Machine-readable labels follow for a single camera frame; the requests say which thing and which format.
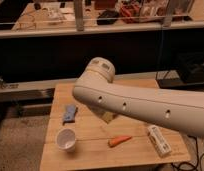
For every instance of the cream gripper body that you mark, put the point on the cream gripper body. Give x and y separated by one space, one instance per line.
106 116

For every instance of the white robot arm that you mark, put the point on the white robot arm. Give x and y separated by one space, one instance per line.
173 109

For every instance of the orange carrot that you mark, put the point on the orange carrot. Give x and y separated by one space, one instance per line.
118 140

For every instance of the blue cloth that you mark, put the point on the blue cloth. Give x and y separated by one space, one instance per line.
69 115

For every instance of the white rectangular carton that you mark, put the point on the white rectangular carton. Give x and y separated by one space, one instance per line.
161 145

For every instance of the black cap on shelf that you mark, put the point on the black cap on shelf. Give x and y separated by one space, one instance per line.
107 17

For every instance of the red object on shelf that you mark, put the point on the red object on shelf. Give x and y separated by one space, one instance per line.
130 13

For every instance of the grey vertical post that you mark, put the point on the grey vertical post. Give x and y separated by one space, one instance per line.
78 10

